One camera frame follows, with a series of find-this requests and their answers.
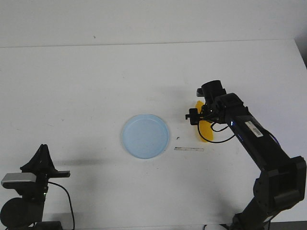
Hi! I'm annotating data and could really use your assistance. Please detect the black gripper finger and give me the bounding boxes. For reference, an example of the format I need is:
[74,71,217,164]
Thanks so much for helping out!
[185,108,202,125]
[44,144,57,173]
[20,144,45,172]

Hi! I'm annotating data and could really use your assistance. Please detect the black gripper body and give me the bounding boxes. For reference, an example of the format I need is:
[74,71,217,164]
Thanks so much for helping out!
[36,170,71,192]
[201,100,226,124]

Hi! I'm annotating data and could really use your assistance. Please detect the yellow corn cob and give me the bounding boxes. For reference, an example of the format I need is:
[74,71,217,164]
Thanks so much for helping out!
[195,101,213,141]

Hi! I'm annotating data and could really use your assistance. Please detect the light blue round plate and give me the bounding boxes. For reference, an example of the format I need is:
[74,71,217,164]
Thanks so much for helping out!
[121,114,170,159]

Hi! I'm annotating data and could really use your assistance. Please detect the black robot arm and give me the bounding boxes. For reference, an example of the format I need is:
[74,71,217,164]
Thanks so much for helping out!
[185,80,307,230]
[0,144,71,230]

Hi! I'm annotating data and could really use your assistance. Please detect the black camera cable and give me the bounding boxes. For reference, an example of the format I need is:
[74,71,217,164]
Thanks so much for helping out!
[197,118,237,144]
[47,181,75,230]

